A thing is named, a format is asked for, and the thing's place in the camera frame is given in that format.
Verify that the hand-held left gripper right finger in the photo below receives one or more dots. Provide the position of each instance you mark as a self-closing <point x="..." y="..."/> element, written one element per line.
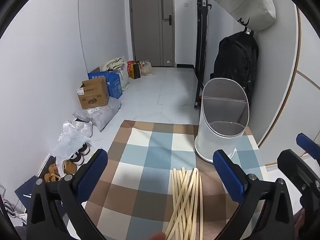
<point x="227" y="177"/>

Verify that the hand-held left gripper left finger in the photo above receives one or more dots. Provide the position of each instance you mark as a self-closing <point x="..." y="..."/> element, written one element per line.
<point x="92" y="172"/>

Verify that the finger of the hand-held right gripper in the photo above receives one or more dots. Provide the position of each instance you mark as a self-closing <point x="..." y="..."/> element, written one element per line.
<point x="291" y="162"/>
<point x="306" y="142"/>

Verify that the translucent white utensil holder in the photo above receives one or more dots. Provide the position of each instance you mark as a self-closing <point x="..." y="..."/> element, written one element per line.
<point x="207" y="140"/>

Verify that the pile of wooden chopsticks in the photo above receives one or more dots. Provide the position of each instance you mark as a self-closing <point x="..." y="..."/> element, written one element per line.
<point x="186" y="196"/>

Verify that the white black sneaker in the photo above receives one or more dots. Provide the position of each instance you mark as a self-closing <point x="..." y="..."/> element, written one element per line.
<point x="76" y="158"/>
<point x="85" y="149"/>

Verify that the clear plastic bag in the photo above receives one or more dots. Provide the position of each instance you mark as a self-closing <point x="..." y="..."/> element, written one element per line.
<point x="71" y="137"/>

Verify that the checked tablecloth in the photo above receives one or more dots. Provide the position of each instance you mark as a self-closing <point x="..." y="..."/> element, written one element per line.
<point x="140" y="160"/>

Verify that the grey plastic mailer bag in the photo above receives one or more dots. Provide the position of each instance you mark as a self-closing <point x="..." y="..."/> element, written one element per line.
<point x="102" y="115"/>

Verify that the dark blue flat box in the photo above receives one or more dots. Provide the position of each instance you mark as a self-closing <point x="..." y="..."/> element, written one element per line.
<point x="25" y="192"/>

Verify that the brown cardboard box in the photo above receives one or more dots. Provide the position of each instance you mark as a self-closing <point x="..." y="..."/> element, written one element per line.
<point x="93" y="96"/>

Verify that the white power strip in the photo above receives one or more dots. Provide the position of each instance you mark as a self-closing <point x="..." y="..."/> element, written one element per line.
<point x="22" y="215"/>

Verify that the blue cardboard box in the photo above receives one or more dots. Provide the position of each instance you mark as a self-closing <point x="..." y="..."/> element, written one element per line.
<point x="115" y="86"/>

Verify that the white plastic sack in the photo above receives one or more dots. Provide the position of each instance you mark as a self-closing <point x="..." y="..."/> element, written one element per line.
<point x="124" y="77"/>

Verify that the black backpack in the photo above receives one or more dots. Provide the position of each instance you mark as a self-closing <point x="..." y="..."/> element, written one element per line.
<point x="235" y="60"/>

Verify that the black paper bag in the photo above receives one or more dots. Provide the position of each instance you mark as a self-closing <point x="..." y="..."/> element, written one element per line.
<point x="135" y="71"/>

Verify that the red snack bag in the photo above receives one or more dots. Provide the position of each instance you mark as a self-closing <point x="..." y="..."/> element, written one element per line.
<point x="129" y="66"/>

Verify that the beige plastic bag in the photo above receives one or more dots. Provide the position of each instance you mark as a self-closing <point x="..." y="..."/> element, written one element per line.
<point x="147" y="68"/>

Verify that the black metal rack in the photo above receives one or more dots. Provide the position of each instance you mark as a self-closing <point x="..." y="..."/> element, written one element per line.
<point x="201" y="55"/>

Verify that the white canvas bag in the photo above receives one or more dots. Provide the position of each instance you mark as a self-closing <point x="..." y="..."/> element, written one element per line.
<point x="247" y="2"/>

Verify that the grey door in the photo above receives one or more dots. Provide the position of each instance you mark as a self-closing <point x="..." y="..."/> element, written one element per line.
<point x="147" y="30"/>

